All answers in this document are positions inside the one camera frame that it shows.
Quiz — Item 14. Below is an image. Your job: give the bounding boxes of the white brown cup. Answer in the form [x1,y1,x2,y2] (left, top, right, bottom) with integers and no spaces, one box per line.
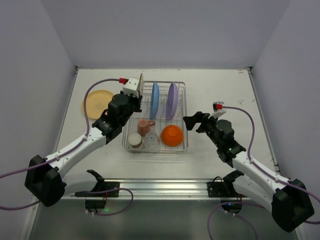
[127,132,143,149]

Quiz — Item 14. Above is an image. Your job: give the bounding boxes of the green woven pattern plate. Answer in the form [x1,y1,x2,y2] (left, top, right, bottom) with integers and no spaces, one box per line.
[139,73,144,96]

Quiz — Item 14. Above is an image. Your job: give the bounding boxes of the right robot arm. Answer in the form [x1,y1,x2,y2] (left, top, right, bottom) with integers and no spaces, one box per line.
[183,111,315,233]

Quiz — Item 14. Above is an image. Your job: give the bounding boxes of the purple plate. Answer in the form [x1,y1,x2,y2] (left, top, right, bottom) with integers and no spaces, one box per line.
[166,82,178,121]

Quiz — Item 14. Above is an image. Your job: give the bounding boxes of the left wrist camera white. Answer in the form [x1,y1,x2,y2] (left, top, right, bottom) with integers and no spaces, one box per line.
[122,77,141,98]

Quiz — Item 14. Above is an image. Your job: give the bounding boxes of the metal wire dish rack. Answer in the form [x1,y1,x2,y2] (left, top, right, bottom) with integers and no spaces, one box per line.
[122,81,189,154]

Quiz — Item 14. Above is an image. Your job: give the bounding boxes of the aluminium mounting rail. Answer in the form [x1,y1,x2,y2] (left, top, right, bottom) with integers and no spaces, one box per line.
[59,178,251,201]

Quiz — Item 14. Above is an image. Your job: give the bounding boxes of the tan plastic plate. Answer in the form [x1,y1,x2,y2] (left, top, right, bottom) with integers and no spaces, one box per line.
[86,89,114,120]

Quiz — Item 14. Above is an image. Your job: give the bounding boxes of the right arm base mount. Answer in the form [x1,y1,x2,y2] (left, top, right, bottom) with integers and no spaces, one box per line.
[206,170,244,214]

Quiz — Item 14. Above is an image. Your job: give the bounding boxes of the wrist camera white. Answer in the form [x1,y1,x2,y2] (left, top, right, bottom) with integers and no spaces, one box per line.
[122,77,141,98]
[208,101,227,119]

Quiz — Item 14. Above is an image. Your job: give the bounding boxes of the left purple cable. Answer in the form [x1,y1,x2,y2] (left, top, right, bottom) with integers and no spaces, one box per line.
[0,77,134,216]

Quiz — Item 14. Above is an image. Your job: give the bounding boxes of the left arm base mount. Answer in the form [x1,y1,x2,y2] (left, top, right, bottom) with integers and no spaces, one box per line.
[74,169,120,213]

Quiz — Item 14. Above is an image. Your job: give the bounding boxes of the pink mug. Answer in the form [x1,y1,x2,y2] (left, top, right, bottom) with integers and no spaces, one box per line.
[137,119,156,136]

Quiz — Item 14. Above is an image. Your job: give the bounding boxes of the clear glass cup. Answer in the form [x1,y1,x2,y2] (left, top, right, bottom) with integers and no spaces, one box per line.
[143,131,161,151]

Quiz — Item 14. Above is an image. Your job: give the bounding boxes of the blue plate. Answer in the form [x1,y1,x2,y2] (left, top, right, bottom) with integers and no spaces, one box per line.
[149,82,160,120]

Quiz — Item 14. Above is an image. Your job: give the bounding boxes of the orange bowl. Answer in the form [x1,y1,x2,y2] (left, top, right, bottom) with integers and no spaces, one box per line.
[160,125,184,147]

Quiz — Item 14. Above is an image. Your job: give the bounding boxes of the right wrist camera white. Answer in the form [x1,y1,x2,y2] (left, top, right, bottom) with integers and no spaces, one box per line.
[208,101,227,119]

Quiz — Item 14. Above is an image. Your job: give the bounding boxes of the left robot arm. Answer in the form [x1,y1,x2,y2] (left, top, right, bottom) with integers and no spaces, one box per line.
[24,91,143,207]

